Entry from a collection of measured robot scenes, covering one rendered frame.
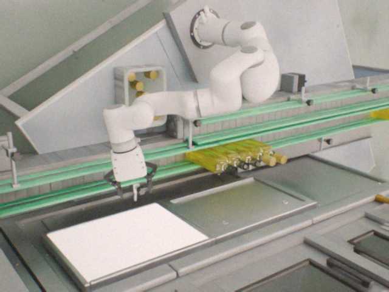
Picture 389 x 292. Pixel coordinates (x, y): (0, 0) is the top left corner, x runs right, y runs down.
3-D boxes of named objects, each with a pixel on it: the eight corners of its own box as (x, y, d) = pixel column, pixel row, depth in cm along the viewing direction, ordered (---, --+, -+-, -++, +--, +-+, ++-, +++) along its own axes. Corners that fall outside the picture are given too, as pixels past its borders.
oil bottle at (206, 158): (185, 159, 188) (219, 175, 172) (185, 145, 186) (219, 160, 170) (196, 156, 191) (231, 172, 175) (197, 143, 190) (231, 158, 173)
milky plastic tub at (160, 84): (116, 126, 180) (127, 131, 174) (113, 67, 173) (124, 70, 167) (155, 119, 190) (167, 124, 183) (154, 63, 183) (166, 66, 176)
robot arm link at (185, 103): (201, 121, 138) (130, 134, 139) (201, 108, 150) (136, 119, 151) (196, 93, 135) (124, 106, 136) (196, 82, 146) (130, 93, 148)
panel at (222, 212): (41, 241, 150) (85, 295, 124) (39, 233, 149) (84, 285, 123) (253, 180, 200) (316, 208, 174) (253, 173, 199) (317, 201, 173)
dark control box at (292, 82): (279, 90, 228) (292, 92, 222) (281, 73, 226) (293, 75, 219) (291, 88, 233) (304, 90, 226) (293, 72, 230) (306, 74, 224)
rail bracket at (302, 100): (285, 101, 214) (308, 106, 204) (286, 84, 212) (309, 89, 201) (291, 100, 216) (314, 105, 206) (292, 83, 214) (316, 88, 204)
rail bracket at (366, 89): (350, 89, 240) (373, 93, 230) (352, 75, 237) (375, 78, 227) (355, 89, 242) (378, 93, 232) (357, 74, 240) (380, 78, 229)
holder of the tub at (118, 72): (117, 139, 182) (126, 144, 176) (113, 67, 174) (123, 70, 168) (155, 132, 192) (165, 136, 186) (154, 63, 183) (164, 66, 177)
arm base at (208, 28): (186, 14, 180) (211, 19, 169) (210, -1, 185) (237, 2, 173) (199, 50, 189) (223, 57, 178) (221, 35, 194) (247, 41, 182)
